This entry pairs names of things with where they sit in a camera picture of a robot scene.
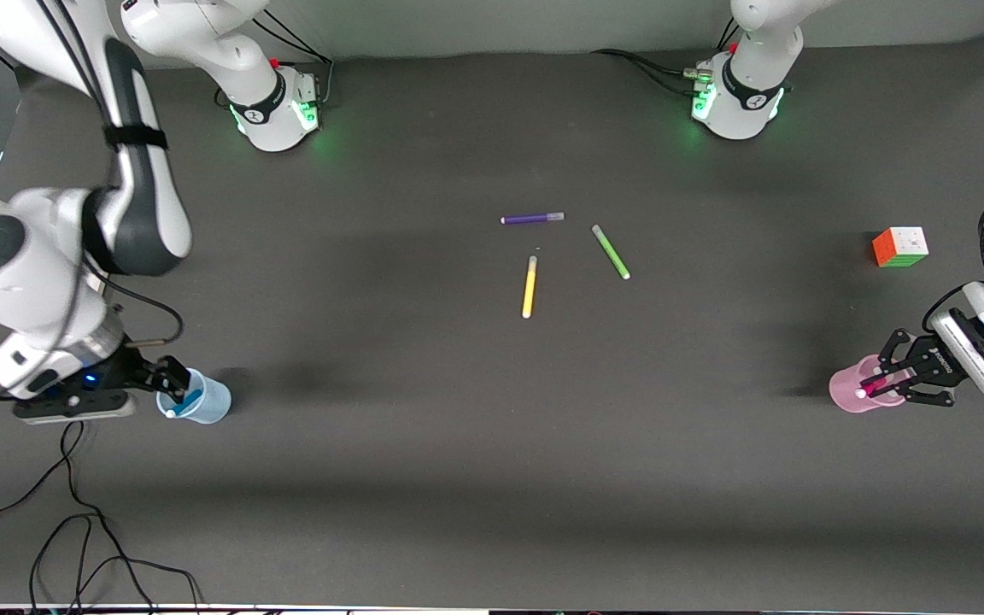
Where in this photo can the pink plastic cup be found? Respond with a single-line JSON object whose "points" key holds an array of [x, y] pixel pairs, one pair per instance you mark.
{"points": [[846, 393]]}

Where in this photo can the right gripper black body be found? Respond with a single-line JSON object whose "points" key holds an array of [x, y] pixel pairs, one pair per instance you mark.
{"points": [[135, 369]]}

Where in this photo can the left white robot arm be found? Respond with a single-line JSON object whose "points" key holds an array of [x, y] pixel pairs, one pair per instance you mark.
{"points": [[740, 120]]}

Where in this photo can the light blue plastic cup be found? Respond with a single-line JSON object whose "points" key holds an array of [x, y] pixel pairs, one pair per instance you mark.
{"points": [[214, 401]]}

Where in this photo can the purple marker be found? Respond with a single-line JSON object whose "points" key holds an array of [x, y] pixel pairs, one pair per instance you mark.
{"points": [[530, 219]]}

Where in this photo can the pink marker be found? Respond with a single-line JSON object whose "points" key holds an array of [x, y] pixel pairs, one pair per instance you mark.
{"points": [[873, 386]]}

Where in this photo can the green marker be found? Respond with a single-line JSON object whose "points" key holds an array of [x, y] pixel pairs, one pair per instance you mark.
{"points": [[610, 251]]}

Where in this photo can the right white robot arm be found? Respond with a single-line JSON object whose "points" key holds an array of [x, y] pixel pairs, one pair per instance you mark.
{"points": [[22, 282]]}

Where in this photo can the yellow marker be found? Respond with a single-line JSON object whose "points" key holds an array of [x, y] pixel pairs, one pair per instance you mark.
{"points": [[530, 290]]}

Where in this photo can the rubik's cube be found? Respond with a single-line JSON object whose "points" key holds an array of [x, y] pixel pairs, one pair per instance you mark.
{"points": [[900, 248]]}

